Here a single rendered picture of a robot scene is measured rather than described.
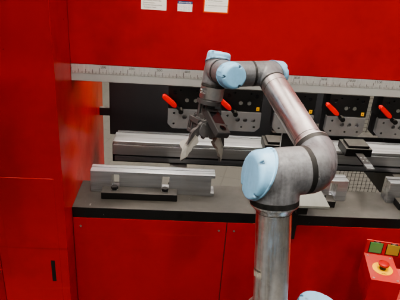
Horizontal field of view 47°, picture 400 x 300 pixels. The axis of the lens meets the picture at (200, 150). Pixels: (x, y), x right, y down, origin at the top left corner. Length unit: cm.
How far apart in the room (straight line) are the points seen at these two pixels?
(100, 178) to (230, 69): 81
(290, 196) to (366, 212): 95
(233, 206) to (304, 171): 82
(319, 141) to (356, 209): 88
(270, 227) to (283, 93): 39
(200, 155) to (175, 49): 62
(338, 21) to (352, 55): 14
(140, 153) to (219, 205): 47
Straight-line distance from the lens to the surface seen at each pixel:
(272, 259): 111
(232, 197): 188
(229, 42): 164
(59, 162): 161
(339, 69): 175
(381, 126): 188
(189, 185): 185
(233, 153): 208
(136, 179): 185
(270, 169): 100
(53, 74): 150
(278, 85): 129
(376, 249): 189
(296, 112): 121
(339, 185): 196
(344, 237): 195
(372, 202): 205
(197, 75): 166
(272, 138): 207
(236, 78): 129
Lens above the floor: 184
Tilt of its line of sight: 25 degrees down
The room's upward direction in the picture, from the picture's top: 4 degrees clockwise
